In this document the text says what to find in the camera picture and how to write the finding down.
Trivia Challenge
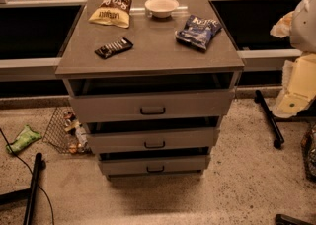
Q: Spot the black cable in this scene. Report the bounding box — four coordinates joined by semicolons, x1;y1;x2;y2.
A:
0;127;55;225

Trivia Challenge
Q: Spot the black stand leg right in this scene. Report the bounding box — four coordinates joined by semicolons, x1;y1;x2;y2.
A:
254;90;284;149

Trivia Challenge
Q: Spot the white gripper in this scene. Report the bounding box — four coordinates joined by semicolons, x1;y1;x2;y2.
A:
270;11;316;118

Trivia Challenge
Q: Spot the brown yellow chip bag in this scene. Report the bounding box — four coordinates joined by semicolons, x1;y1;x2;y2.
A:
89;0;132;29

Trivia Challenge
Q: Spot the grey bottom drawer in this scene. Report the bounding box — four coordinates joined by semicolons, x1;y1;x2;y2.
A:
99;155;210;176

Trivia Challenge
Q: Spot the grey drawer cabinet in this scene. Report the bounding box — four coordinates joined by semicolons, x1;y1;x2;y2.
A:
54;0;246;182

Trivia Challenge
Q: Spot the blue chip bag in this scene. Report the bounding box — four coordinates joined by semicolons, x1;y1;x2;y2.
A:
175;15;222;52

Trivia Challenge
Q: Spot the grey top drawer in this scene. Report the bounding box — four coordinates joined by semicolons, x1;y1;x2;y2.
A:
70;90;234;123

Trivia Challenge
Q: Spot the wire basket with items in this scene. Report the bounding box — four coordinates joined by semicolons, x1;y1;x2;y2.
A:
43;107;91;154

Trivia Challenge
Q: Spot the green snack bag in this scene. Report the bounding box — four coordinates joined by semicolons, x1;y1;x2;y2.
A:
6;125;42;154

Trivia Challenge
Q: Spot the grey drawer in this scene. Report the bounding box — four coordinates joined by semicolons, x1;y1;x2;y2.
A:
70;90;234;123
99;155;210;176
87;127;219;154

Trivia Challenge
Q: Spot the white bowl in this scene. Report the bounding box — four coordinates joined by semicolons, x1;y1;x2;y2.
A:
145;0;179;18

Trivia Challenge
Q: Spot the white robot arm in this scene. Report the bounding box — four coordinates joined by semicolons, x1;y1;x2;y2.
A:
270;0;316;118

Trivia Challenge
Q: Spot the black snack bar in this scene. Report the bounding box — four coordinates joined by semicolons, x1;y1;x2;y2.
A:
95;37;133;59

